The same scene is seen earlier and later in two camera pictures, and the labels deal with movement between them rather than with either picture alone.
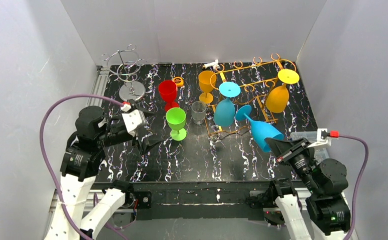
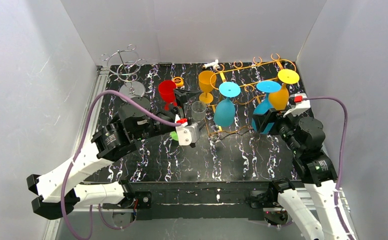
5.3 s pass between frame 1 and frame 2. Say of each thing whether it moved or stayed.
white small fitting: stayed
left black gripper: moved
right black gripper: moved
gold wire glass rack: stayed
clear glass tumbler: stayed
